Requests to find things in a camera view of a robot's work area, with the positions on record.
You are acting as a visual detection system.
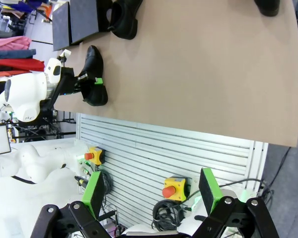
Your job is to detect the red garment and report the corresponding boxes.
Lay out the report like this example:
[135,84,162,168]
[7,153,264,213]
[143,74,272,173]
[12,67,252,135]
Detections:
[0,58,45,73]

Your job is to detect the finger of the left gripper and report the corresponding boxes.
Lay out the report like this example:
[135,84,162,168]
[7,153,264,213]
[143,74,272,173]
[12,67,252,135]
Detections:
[75,72,104,86]

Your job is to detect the thick black left arm hose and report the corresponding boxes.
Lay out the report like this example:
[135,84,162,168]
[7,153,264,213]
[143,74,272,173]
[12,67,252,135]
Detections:
[41,74,65,114]

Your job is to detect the blue denim garment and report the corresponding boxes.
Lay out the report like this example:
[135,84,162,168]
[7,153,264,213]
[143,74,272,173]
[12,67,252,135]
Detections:
[0,49,37,59]

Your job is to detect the coiled black cable bundle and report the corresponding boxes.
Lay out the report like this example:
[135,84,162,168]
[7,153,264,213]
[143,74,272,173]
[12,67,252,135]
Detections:
[99,171,114,199]
[151,199,189,233]

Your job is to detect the white tablet screen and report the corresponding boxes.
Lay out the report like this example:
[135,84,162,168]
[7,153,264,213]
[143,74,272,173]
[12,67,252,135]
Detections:
[0,123,12,156]

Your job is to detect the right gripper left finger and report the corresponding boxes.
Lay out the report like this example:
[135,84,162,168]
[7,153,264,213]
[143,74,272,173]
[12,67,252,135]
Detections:
[31,170,110,238]

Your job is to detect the white slatted base panel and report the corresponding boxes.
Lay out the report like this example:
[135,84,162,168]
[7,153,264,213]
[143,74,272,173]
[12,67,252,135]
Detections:
[75,113,269,231]

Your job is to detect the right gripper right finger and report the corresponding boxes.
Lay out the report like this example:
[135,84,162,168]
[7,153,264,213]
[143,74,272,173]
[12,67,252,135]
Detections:
[192,168,280,238]

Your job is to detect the yellow emergency stop button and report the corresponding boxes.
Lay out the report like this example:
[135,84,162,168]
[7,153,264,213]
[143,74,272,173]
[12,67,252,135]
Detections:
[84,146,105,166]
[162,176,189,201]

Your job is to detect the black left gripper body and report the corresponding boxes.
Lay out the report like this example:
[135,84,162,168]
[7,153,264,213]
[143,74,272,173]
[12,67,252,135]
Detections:
[55,66,78,96]

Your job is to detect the black leather shoe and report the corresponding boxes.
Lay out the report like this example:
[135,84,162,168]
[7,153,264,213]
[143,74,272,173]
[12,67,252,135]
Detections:
[80,45,109,107]
[253,0,281,17]
[106,0,144,40]

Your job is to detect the pink garment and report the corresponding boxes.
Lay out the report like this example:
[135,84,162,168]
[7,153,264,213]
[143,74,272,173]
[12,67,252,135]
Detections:
[0,36,32,52]

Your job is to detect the black floor cable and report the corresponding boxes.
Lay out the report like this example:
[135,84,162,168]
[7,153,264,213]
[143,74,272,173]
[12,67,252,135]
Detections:
[263,146,293,189]

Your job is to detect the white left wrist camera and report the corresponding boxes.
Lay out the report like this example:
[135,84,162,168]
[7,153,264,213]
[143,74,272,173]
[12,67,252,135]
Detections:
[57,49,72,65]

